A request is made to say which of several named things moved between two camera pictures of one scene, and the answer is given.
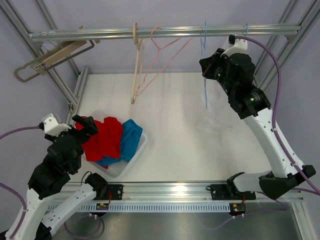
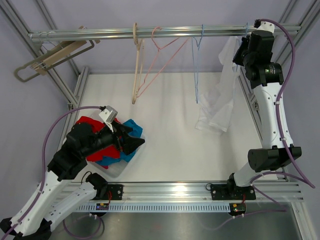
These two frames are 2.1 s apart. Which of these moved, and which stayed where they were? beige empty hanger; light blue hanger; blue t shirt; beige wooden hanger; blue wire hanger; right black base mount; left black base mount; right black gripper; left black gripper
Moved: right black gripper; left black gripper; light blue hanger
Stayed: blue wire hanger; blue t shirt; left black base mount; beige wooden hanger; right black base mount; beige empty hanger
